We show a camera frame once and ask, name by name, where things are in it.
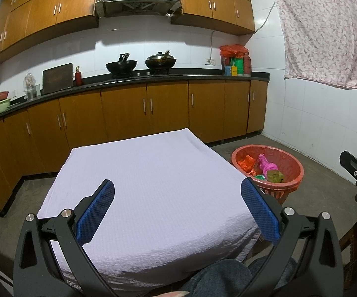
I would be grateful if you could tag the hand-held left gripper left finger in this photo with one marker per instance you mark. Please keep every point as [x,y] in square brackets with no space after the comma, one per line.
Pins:
[95,213]

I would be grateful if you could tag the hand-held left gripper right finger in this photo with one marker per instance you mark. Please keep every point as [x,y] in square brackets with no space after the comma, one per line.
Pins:
[260,212]

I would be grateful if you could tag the red plastic basket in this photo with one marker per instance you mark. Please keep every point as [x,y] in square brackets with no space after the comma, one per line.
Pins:
[277,192]

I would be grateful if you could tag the green metallic plastic bag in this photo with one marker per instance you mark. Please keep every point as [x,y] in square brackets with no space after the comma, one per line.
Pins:
[260,177]

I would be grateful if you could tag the yellow-green plastic bag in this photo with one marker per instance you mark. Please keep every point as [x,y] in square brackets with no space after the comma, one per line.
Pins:
[276,177]

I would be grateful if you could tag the purple plastic bag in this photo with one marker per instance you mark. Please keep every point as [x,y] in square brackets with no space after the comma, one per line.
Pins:
[266,164]

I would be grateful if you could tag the red plastic bag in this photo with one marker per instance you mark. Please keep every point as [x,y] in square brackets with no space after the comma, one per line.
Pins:
[246,164]

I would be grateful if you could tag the lavender tablecloth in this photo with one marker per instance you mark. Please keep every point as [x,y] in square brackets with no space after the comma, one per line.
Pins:
[153,191]

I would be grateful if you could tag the person's right leg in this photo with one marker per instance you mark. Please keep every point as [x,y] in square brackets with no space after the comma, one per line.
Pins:
[274,281]

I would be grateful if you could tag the person's leg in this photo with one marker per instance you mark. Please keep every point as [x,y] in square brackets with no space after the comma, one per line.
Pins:
[274,281]
[218,278]

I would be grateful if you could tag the person's left leg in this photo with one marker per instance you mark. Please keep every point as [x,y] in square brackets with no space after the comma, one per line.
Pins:
[218,278]

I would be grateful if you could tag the black countertop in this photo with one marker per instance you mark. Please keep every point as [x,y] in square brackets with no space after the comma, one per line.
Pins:
[92,83]

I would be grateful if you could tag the pink floral curtain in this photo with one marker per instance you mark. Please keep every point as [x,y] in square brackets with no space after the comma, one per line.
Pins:
[323,31]

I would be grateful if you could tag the red bottle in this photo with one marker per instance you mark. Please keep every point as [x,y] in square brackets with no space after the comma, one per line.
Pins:
[78,78]

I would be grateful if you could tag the dark cutting board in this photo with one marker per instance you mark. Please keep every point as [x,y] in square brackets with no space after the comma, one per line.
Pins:
[58,79]

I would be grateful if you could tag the glass jar with plastic bag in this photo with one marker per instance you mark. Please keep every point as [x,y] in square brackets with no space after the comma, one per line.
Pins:
[30,88]

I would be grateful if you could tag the green basin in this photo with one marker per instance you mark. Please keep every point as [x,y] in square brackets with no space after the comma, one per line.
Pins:
[0,106]

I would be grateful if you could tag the dark red thermos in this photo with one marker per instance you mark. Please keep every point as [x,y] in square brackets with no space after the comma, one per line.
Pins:
[247,65]

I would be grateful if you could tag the blue yellow box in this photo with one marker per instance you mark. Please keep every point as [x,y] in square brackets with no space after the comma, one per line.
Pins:
[230,70]

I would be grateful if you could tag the gas stove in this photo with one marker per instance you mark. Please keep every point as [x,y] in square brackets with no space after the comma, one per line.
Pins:
[143,75]

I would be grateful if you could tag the green bottle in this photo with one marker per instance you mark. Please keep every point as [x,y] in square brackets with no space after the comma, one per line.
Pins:
[238,66]

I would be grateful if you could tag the red basin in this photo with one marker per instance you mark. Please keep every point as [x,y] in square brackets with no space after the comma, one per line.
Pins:
[0,96]

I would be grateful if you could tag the red bag over containers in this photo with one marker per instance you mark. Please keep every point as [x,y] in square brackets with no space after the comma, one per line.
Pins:
[234,51]

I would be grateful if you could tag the black wok with lid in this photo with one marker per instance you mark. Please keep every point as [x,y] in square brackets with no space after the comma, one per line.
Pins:
[160,62]

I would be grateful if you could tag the wooden upper cabinet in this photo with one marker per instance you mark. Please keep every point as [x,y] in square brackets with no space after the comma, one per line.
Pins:
[42,12]
[218,3]

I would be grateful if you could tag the white wall socket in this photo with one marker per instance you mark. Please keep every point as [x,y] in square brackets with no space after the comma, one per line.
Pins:
[210,61]

